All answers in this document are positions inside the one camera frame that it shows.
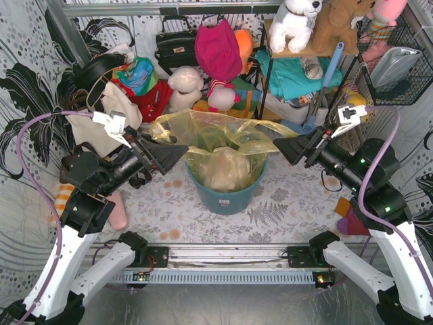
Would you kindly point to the teal trash bin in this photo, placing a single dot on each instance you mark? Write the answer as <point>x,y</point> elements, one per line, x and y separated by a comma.
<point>227,203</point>

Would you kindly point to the teal folded cloth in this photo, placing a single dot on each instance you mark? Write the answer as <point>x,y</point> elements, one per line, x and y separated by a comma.
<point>288,80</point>

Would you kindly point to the floral table mat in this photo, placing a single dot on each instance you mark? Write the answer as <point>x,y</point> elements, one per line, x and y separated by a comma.
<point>291,205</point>

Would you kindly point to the metal base rail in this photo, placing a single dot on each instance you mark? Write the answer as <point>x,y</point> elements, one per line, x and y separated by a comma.
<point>225,264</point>

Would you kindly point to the rainbow striped cloth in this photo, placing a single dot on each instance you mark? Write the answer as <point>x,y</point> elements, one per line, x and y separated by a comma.
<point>245,108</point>

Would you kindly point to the pink plush toy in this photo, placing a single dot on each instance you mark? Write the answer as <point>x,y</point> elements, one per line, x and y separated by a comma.
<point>384,17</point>

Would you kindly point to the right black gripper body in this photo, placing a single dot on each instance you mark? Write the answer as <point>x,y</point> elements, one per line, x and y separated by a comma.
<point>313,151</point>

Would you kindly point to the white sheep plush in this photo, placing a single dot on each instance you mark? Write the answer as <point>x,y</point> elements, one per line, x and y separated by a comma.
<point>187,85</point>

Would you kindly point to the white dog plush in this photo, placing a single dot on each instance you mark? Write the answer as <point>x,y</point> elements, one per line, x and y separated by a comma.
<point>293,25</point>

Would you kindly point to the blue lint roller mop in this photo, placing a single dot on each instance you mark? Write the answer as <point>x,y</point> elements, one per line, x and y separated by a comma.
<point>309,124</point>

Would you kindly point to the black handbag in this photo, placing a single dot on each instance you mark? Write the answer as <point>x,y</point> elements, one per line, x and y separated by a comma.
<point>176,49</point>

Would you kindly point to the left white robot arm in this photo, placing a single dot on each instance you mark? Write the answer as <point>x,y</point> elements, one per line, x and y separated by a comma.
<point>60,296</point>

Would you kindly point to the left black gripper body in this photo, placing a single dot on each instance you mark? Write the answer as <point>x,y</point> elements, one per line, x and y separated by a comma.
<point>145,156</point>

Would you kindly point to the brown teddy bear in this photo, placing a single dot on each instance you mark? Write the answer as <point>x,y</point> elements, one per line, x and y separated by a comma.
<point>338,19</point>

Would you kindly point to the silver pouch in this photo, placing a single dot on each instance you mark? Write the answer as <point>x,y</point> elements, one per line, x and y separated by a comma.
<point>394,65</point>

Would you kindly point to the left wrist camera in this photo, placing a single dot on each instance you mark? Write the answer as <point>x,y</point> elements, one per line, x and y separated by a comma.
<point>113,123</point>

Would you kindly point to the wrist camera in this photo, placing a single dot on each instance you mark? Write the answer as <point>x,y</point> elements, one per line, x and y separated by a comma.
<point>113,123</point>
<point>349,117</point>

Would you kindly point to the yellow duck plush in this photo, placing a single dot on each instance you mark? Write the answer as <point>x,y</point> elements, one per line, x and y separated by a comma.
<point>351,95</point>

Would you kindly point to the cream tote bag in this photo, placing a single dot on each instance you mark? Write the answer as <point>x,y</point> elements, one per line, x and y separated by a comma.
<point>93,131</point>

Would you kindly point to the black hat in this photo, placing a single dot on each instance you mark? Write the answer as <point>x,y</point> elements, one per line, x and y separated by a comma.
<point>85,77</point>

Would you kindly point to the magenta cloth bag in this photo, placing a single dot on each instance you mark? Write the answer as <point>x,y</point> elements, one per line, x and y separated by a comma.
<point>217,51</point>

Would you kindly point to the pink white doll plush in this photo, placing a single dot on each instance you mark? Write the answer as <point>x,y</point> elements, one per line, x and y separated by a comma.
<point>221,96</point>

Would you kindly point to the yellow trash bag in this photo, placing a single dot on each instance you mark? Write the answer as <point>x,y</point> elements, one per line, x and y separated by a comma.
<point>225,154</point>

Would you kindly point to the colourful scarf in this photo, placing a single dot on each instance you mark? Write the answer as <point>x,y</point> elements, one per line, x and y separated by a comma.
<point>137,78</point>

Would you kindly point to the orange plush toy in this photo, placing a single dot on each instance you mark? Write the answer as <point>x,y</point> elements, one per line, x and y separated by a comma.
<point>245,43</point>

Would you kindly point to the purple orange sock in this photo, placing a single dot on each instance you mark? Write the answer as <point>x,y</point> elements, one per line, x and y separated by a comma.
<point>349,224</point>

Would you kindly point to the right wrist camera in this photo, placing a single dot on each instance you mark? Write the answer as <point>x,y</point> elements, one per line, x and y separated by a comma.
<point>349,117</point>

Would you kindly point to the red cloth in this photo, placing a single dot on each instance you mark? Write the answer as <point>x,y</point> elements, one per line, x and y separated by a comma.
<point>152,104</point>

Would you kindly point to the orange checkered towel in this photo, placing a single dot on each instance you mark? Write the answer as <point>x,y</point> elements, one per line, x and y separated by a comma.
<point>61,198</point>

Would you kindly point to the grey chenille duster mop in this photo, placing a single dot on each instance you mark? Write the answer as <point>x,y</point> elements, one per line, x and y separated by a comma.
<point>351,140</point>

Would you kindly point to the black wire basket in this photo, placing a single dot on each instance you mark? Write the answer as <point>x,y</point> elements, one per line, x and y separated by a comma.
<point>409,89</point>

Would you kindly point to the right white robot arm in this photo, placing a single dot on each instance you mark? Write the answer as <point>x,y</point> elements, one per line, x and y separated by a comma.
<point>403,297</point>

